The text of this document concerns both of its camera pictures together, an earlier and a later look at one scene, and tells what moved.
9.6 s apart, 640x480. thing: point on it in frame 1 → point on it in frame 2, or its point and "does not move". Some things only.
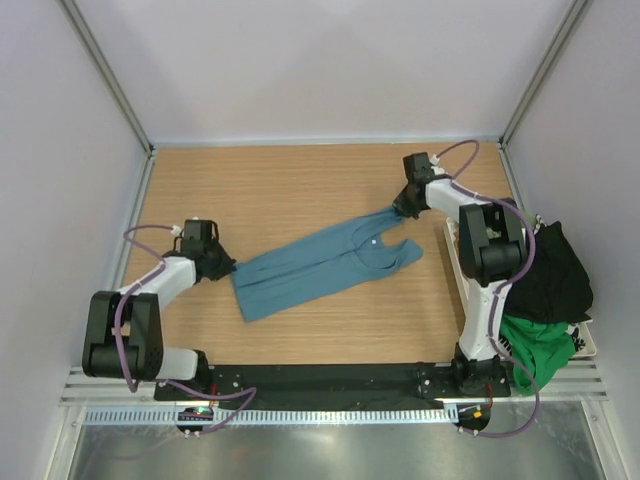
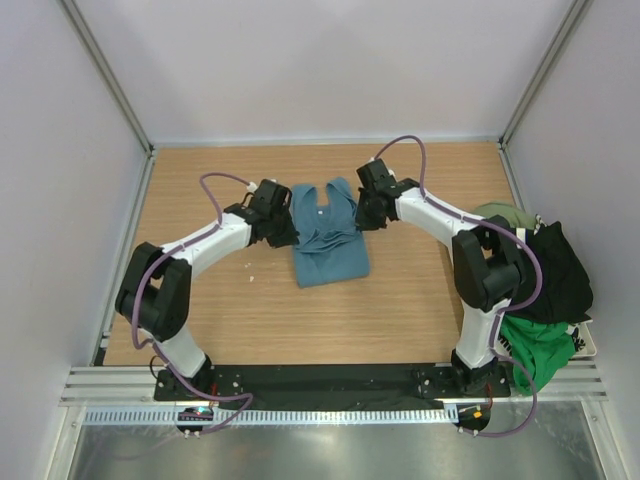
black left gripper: (226, 264) → (289, 236)
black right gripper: (402, 206) → (364, 221)
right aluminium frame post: (559, 40) does not move
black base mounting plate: (320, 385) does not move
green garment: (539, 351) does not move
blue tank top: (335, 258) → (330, 246)
